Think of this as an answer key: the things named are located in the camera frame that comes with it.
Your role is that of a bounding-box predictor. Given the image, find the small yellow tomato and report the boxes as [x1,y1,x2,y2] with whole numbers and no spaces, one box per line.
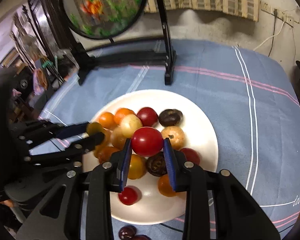
[127,154,147,180]

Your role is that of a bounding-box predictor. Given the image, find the pink plastic bag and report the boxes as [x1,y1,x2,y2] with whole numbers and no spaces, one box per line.
[32,69,49,95]

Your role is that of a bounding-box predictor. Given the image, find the white power cable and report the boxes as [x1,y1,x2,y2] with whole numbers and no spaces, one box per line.
[253,20,285,52]

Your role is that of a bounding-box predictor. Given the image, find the blue plaid tablecloth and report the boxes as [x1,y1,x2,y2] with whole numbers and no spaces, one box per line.
[37,39,300,240]

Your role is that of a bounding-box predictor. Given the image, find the large tan loquat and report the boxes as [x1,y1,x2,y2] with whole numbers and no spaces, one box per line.
[161,126,186,150]

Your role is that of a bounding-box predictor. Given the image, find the white round plate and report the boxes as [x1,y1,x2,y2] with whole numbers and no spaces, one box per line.
[89,89,218,225]

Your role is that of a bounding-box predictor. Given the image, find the round goldfish screen black stand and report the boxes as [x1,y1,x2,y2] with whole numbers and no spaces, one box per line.
[39,0,177,85]

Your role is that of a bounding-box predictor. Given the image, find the dark red tomato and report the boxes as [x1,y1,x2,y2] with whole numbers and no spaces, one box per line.
[136,107,159,128]

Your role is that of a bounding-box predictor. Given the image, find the yellow-green tomato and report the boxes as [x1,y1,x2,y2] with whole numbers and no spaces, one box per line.
[86,122,104,137]

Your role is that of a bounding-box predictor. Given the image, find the dark brown water chestnut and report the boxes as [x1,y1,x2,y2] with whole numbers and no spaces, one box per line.
[159,109,184,127]
[146,152,169,177]

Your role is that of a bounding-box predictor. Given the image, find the yellow-orange oval tomato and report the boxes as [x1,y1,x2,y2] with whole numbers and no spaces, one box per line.
[157,174,188,197]

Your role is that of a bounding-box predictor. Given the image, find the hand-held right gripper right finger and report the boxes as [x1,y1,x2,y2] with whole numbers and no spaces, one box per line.
[164,137,282,240]

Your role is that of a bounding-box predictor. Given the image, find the white desk fan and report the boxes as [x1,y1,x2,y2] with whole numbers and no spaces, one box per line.
[21,34,40,53]

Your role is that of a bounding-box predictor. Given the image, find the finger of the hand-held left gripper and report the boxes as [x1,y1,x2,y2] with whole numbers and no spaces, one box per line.
[24,132,106,167]
[12,120,91,143]

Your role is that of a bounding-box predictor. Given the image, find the red cherry tomato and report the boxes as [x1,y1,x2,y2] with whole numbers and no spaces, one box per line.
[118,186,142,206]
[131,127,164,157]

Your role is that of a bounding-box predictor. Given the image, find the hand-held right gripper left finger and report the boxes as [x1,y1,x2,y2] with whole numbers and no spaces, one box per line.
[15,138,133,240]

